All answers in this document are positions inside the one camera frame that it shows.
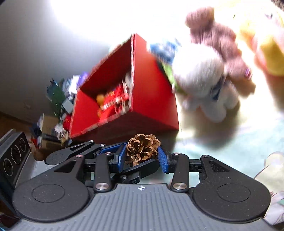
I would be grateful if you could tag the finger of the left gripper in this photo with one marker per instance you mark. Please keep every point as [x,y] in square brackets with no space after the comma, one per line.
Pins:
[88,148]

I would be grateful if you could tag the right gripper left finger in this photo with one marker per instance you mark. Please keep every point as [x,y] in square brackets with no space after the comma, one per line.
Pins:
[116,158]

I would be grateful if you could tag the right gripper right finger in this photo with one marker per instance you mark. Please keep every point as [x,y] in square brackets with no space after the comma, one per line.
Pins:
[170,162]

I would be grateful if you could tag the brown pine cone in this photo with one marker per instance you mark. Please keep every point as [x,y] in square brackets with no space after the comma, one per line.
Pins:
[142,148]

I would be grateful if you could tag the orange wooden gourd toy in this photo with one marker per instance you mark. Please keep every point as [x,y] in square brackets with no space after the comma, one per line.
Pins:
[100,99]

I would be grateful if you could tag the red gift box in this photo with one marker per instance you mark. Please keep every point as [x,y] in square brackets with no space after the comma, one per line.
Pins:
[116,102]

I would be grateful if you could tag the red cardboard box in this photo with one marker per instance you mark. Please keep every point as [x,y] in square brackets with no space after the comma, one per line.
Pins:
[152,105]

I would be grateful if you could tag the purple tissue pack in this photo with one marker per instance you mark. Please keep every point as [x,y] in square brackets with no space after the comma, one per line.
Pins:
[81,79]

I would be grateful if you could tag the green bear print bedsheet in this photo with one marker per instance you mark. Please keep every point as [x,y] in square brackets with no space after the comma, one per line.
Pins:
[250,139]

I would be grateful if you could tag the green plush toy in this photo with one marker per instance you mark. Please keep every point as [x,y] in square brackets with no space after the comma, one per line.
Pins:
[167,70]

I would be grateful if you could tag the white rabbit plush toy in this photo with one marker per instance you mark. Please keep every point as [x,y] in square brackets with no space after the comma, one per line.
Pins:
[199,71]

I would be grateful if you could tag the pink bear plush toy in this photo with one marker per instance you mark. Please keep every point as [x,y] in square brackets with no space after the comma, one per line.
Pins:
[205,30]

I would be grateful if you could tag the yellow tiger plush toy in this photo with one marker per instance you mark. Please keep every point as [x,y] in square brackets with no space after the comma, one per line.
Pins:
[262,30]

